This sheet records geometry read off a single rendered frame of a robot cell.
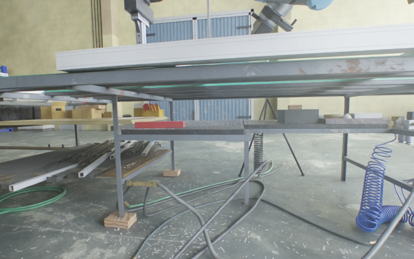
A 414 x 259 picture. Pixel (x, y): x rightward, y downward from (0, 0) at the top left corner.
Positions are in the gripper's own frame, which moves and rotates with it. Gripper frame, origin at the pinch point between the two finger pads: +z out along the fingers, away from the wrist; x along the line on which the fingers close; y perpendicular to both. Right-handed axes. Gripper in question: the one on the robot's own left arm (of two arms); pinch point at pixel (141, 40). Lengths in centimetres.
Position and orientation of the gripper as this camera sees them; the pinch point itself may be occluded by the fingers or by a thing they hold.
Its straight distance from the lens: 85.5
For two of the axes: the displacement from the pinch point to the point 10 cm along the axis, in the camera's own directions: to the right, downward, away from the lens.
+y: -9.8, 0.0, 1.9
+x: -1.9, 0.9, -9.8
